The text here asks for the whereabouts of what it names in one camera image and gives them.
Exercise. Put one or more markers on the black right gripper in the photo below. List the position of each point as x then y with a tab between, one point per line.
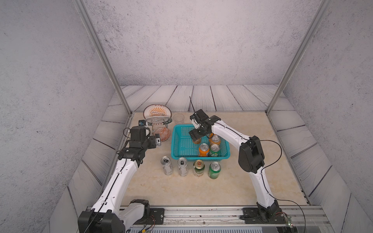
196	135

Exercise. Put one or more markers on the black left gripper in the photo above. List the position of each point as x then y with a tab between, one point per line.
152	143

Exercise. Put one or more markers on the orange soda can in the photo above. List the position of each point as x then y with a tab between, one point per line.
204	150
198	141
215	139

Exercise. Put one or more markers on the orange soda can front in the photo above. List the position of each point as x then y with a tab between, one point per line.
204	150

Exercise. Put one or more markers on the silver drink can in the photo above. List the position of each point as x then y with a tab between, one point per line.
167	165
182	166

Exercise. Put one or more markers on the teal plastic basket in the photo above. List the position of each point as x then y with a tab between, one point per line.
183	146

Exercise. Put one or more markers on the green gold beer can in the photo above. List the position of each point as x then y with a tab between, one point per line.
198	168

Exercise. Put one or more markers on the green soda can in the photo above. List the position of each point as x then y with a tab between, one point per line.
214	170
214	150

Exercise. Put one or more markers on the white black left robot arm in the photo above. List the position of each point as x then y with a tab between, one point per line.
105	215

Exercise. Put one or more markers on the orange patterned bowl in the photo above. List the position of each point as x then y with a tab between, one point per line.
164	133

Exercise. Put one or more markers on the green rimmed flat plate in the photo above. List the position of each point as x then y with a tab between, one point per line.
158	120

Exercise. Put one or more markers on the clear drinking glass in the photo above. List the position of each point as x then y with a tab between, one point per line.
179	118

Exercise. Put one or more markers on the upright plate with sunburst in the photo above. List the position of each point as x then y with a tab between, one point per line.
157	110

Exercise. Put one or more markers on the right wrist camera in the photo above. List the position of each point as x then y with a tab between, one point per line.
195	121

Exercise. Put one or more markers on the metal wire plate rack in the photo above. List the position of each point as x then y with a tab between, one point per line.
156	126

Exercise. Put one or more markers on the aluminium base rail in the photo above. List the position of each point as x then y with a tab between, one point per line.
235	219

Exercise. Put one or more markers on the left aluminium frame post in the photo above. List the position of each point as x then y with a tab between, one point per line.
82	11

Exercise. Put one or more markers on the aluminium frame post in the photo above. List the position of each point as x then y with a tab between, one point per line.
82	11
310	32

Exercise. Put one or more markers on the right aluminium frame post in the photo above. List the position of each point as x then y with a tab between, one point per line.
310	32

